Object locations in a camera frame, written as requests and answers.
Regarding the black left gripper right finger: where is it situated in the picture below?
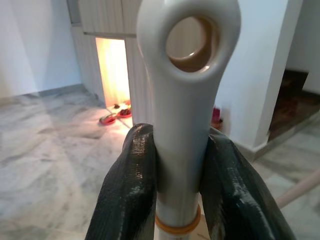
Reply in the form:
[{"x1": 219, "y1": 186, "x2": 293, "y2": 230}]
[{"x1": 198, "y1": 127, "x2": 297, "y2": 240}]

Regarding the beige round pole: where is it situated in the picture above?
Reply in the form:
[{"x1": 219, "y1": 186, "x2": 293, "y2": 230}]
[{"x1": 274, "y1": 168, "x2": 320, "y2": 210}]

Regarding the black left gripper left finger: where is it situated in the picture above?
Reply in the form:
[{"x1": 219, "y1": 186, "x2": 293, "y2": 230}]
[{"x1": 84, "y1": 122, "x2": 158, "y2": 240}]

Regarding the cream slatted cabinet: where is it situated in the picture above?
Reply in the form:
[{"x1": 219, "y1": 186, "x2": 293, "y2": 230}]
[{"x1": 66, "y1": 0, "x2": 156, "y2": 126}]

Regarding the pink small object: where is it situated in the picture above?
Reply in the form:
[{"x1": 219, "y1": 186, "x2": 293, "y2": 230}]
[{"x1": 212, "y1": 106, "x2": 222, "y2": 123}]

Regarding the white broom handle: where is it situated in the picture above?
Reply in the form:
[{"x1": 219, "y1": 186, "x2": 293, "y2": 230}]
[{"x1": 136, "y1": 0, "x2": 242, "y2": 240}]

